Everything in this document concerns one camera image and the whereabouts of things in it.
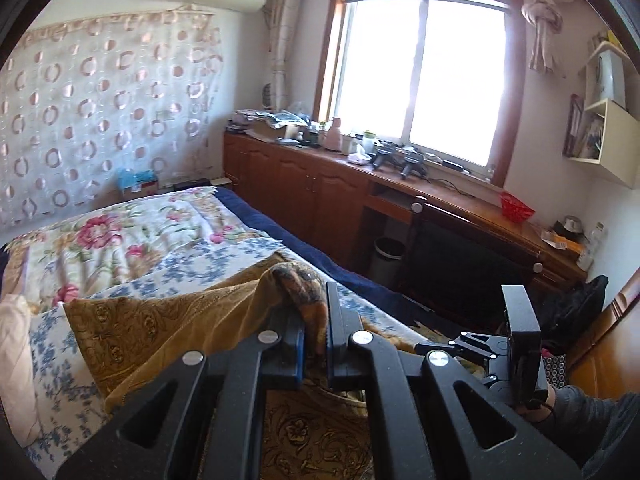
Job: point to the cloth wrapped pipe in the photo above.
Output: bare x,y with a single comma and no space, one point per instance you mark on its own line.
282,30

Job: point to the tied window curtain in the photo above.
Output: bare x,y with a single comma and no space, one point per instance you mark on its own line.
542,20

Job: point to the red basket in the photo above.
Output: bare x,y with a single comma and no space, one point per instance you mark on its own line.
516,207

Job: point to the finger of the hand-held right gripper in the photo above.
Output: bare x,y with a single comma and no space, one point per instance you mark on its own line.
497,382
475,345

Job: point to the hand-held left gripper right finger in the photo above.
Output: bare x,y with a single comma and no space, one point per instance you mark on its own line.
330,340

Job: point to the pale pink bottle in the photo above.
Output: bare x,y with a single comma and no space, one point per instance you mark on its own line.
333,134

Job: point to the cream wall shelf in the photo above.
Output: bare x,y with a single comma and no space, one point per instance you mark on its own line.
610,130

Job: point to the cardboard box with blue cloth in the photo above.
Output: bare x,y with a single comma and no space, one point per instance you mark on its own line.
137,182

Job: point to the black hand-held device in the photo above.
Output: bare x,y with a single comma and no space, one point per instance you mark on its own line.
384,156
412,162

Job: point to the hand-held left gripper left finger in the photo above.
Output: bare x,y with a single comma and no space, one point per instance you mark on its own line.
299,355

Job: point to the green lid bottle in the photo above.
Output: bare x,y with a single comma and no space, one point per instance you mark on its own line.
368,142

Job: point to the pale pink garment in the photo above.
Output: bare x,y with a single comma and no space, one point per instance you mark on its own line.
15,360

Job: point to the white trash can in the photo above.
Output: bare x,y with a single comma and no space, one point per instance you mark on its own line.
387,260

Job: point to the black backpack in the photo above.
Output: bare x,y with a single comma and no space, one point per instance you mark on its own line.
575,310

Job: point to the blue floral white cloth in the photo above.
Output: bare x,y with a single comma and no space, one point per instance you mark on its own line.
65,360

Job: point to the gold patterned garment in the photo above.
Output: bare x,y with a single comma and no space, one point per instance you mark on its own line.
175,320

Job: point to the clear plastic bottle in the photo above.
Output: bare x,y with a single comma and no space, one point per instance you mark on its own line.
589,247

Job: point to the grey oval device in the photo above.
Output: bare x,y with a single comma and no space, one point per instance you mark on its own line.
268,97

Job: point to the dotted fabric bag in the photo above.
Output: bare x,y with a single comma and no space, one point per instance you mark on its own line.
555,369

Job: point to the person's right forearm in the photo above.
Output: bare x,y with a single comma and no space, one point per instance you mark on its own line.
595,430

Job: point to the orange box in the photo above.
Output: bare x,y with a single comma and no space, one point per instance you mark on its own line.
562,241

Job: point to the black chair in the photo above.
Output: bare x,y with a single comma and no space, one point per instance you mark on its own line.
460,260

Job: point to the floral quilt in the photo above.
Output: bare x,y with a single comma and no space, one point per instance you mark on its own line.
125,240

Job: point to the long wooden cabinet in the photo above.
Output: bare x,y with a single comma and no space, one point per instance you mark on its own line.
320,185

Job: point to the wooden framed window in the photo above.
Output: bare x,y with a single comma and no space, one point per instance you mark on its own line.
420,75

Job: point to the circle patterned wall curtain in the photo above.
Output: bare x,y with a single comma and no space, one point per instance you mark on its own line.
100,110

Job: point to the flat cardboard box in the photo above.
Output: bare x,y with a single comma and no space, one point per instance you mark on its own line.
272,132

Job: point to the metal pot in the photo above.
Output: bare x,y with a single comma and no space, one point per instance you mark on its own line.
574,224

